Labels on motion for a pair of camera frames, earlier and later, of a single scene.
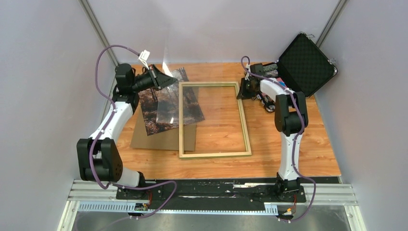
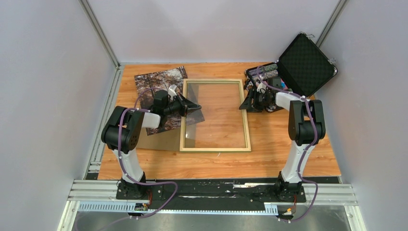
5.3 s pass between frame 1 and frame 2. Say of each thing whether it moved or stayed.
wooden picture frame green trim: moved
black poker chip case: stayed
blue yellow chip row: stayed
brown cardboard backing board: stayed
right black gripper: moved
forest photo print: moved
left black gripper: moved
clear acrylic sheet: moved
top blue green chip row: stayed
